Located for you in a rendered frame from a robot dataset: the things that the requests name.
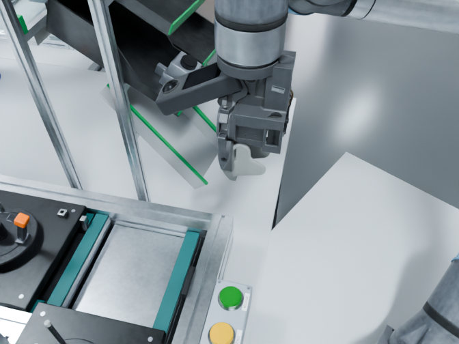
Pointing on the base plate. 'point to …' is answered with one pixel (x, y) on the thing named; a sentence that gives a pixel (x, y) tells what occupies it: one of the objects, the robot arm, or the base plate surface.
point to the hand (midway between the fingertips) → (229, 172)
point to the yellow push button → (221, 334)
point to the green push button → (230, 297)
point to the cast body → (177, 67)
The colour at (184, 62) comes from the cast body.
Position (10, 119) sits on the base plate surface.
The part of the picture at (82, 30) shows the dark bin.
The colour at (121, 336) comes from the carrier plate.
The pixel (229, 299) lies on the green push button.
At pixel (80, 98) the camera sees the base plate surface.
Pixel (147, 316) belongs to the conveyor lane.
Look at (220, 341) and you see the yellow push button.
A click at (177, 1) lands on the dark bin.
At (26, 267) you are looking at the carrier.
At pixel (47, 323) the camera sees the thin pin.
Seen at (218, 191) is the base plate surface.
